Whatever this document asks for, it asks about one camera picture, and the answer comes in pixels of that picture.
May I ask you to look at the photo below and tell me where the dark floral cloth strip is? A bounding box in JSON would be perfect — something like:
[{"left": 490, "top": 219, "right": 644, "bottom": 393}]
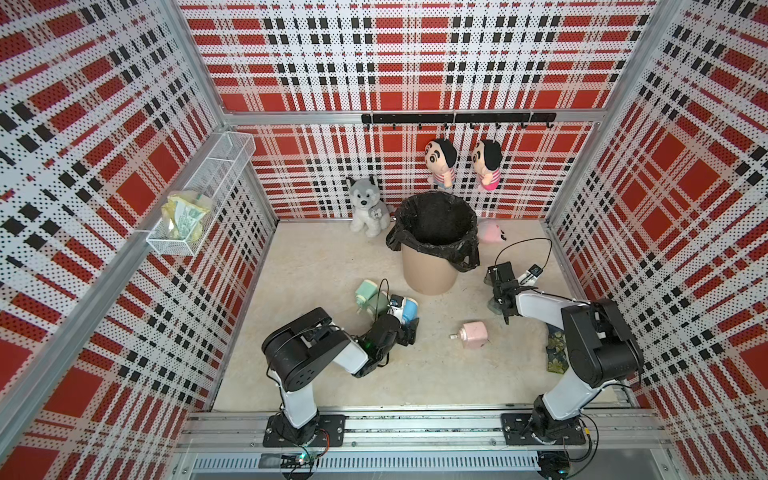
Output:
[{"left": 545, "top": 325, "right": 569, "bottom": 375}]

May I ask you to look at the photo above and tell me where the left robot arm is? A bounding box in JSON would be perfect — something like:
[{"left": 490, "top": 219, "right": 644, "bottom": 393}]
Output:
[{"left": 261, "top": 307, "right": 419, "bottom": 448}]

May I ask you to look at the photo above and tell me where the black hook rail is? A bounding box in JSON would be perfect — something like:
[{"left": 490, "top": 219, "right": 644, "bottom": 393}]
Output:
[{"left": 361, "top": 112, "right": 557, "bottom": 126}]

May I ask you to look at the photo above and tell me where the clear sharpener shavings tray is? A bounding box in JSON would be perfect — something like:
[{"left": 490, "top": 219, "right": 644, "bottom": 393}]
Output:
[{"left": 487, "top": 298, "right": 504, "bottom": 316}]

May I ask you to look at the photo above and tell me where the light green pencil sharpener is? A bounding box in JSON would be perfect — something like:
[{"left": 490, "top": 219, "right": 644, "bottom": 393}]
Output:
[{"left": 355, "top": 279, "right": 379, "bottom": 316}]

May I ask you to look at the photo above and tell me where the black trash bag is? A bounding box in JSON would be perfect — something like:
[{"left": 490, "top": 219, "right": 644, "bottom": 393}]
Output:
[{"left": 386, "top": 190, "right": 480, "bottom": 273}]

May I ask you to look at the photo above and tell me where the grey husky plush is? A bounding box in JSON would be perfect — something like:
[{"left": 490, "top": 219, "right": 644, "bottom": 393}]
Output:
[{"left": 346, "top": 177, "right": 391, "bottom": 238}]

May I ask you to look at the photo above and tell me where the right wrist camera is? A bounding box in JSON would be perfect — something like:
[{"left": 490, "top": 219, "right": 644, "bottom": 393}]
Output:
[{"left": 517, "top": 264, "right": 543, "bottom": 286}]

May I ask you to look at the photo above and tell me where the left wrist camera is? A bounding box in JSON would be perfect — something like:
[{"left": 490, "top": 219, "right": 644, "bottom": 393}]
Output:
[{"left": 388, "top": 294, "right": 406, "bottom": 325}]

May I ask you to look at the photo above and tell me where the hanging cartoon doll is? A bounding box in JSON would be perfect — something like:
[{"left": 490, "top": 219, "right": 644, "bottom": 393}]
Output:
[
  {"left": 425, "top": 139, "right": 457, "bottom": 190},
  {"left": 471, "top": 139, "right": 502, "bottom": 191}
]

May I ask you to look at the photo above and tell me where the white wire wall basket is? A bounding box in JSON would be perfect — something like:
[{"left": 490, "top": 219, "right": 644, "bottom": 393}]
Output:
[{"left": 147, "top": 131, "right": 255, "bottom": 257}]

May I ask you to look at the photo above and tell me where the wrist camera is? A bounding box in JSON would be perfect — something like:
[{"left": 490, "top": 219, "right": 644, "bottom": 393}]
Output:
[
  {"left": 388, "top": 294, "right": 406, "bottom": 325},
  {"left": 517, "top": 264, "right": 543, "bottom": 286}
]

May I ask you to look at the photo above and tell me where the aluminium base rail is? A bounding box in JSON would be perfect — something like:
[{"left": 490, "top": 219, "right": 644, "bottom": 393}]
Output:
[{"left": 171, "top": 406, "right": 677, "bottom": 479}]

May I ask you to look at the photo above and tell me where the yellow green packet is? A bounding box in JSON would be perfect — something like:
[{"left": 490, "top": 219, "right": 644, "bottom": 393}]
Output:
[{"left": 162, "top": 190, "right": 213, "bottom": 242}]

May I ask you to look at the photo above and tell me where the right hanging cartoon doll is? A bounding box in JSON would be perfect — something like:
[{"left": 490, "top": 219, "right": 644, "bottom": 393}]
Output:
[{"left": 471, "top": 139, "right": 502, "bottom": 191}]

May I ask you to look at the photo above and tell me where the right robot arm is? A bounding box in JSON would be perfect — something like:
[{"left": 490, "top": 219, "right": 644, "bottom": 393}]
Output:
[{"left": 486, "top": 262, "right": 644, "bottom": 444}]

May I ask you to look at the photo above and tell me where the left hanging cartoon doll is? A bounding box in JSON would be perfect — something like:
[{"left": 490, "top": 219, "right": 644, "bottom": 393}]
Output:
[{"left": 425, "top": 139, "right": 457, "bottom": 190}]

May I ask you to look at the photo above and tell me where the pink plush toy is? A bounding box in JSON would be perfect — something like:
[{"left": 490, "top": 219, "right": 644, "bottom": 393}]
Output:
[{"left": 477, "top": 220, "right": 507, "bottom": 244}]

